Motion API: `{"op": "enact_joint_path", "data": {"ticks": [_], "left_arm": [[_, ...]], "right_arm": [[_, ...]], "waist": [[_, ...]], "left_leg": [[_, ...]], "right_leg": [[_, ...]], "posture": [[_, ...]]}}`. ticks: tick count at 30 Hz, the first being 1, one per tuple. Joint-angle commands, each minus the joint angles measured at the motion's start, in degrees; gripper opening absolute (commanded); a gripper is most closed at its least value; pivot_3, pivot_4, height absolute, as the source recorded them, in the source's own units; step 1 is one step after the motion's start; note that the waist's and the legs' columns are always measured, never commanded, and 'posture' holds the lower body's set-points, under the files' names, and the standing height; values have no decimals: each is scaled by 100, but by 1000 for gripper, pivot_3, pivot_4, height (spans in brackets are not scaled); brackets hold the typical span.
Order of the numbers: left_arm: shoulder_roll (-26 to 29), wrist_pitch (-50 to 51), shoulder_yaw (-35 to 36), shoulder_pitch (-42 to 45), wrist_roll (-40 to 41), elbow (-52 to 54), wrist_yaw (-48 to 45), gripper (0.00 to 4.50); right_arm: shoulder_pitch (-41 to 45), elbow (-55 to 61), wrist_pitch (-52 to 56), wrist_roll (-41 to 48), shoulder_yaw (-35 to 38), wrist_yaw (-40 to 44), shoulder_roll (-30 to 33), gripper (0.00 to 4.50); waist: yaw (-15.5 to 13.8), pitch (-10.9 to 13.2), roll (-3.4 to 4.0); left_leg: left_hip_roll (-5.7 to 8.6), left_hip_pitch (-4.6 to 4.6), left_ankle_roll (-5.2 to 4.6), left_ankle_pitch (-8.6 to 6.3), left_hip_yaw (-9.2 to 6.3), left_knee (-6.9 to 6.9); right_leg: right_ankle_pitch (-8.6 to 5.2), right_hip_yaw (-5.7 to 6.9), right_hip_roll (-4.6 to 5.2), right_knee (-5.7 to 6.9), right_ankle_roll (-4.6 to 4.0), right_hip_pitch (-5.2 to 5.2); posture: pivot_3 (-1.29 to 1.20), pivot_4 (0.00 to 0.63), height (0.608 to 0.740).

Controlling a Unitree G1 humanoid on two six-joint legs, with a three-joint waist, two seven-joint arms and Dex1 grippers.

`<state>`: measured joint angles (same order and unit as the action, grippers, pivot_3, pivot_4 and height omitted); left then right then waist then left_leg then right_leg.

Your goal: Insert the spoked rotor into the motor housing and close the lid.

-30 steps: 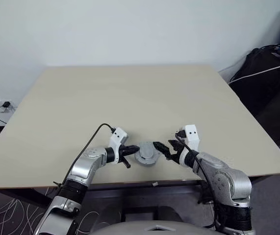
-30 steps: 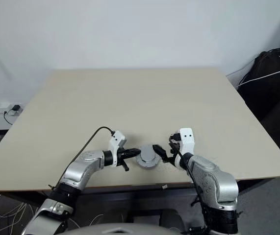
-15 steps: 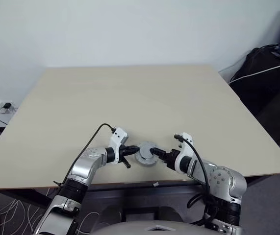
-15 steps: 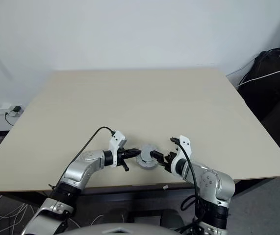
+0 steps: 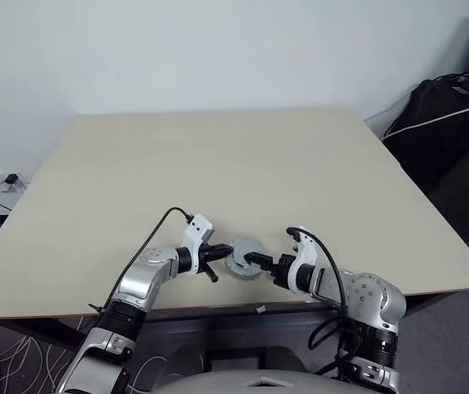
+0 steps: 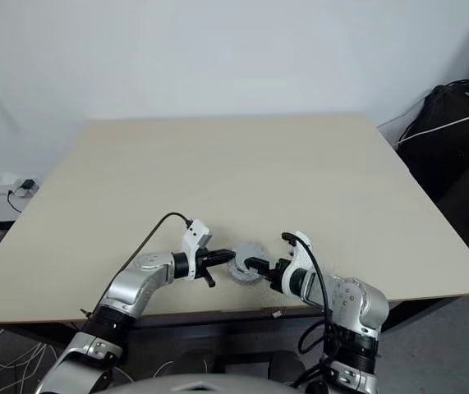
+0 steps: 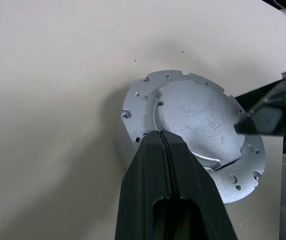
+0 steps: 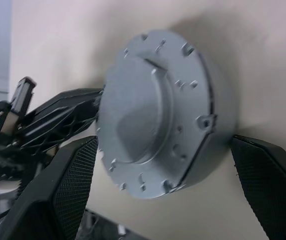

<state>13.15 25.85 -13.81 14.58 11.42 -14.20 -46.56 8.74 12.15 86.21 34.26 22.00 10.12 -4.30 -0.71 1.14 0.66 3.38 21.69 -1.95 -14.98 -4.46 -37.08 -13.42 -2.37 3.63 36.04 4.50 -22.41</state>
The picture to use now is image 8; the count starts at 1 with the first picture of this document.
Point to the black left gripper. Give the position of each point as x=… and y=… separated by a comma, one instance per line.
x=2, y=155

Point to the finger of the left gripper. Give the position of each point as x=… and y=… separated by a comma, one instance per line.
x=67, y=101

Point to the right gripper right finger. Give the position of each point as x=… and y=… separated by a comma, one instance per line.
x=273, y=190

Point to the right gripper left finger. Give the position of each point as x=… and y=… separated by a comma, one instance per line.
x=57, y=190

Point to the grey round motor lid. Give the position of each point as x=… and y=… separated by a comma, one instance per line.
x=145, y=112

